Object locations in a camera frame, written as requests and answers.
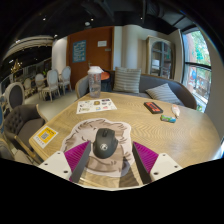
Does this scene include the flat striped cushion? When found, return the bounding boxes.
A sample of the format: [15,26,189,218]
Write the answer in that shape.
[145,82,183,106]

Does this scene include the cat-shaped mouse pad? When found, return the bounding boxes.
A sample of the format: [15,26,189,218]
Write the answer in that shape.
[60,118,137,178]

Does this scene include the group of white chairs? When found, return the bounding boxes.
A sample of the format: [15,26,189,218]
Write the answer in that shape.
[21,65,73,103]

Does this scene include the clear shaker bottle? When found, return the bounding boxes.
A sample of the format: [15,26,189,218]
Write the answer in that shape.
[87,65,104,99]

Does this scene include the dark grey tufted armchair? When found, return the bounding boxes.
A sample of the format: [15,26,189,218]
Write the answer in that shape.
[3,103,49,161]

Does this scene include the large striped cushion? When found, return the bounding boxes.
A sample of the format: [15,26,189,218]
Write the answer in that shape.
[112,66,143,95]

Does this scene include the black computer mouse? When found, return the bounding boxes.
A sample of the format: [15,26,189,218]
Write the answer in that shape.
[92,127,119,160]

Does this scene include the small green packet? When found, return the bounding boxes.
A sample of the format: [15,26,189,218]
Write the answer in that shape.
[160,114,177,124]

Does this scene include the grey curved sofa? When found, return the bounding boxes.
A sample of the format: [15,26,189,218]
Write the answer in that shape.
[74,69,198,110]

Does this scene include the black bag with orange top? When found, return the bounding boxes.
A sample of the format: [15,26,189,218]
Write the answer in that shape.
[99,70,113,93]

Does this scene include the oval-back grey chair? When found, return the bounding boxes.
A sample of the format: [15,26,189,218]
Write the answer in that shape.
[3,82,26,113]

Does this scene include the yellow and white card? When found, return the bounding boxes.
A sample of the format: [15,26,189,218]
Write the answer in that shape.
[32,125,59,149]

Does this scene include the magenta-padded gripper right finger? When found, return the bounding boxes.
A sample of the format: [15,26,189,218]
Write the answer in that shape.
[131,141,184,185]

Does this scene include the blue wall poster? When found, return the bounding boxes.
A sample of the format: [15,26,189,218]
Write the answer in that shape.
[72,39,87,64]

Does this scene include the arched glass-door cabinet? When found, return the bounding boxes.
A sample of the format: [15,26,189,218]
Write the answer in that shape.
[145,35,178,80]

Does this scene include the large framed window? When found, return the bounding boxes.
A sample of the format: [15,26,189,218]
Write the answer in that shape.
[181,28,213,113]

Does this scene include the white sticker sheet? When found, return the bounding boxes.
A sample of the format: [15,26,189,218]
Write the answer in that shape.
[76,97,118,115]

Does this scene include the small clear plastic bottle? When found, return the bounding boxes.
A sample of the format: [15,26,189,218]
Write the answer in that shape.
[171,103,181,119]

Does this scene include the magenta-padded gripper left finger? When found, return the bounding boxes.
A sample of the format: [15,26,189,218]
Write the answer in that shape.
[38,140,92,184]

